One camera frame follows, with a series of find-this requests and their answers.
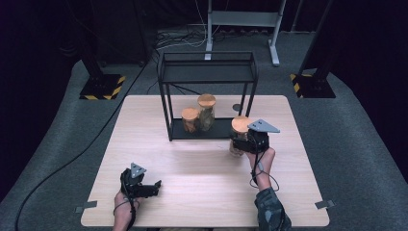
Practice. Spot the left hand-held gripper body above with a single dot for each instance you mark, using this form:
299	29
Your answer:
132	181

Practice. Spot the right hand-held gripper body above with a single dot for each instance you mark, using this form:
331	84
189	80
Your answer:
259	139

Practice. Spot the wide glass jar orange contents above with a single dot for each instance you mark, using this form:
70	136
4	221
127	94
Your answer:
240	125

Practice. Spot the tall glass jar dark contents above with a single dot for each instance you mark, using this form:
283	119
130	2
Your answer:
207	112

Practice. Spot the short glass jar wooden lid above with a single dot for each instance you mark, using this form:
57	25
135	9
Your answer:
190	120

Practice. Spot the black metal shelf rack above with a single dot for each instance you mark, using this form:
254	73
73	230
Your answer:
208	72

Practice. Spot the person's left hand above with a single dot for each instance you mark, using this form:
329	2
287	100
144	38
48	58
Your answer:
124	207

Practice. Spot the person's right hand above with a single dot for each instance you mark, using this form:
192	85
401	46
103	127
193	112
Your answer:
264	166

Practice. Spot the round dark table grommet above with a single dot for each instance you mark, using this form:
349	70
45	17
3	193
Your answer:
236	107

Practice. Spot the grey tape piece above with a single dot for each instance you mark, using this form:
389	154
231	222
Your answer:
86	206
324	204

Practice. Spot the black stand with striped base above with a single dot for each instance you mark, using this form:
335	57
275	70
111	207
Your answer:
102	87
316	87

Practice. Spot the grey metal stand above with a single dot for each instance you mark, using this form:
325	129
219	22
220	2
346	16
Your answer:
243	18

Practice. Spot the grey metal pole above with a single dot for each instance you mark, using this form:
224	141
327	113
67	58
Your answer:
296	16

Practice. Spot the black cabinet on casters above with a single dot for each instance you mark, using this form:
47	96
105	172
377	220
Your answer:
128	32

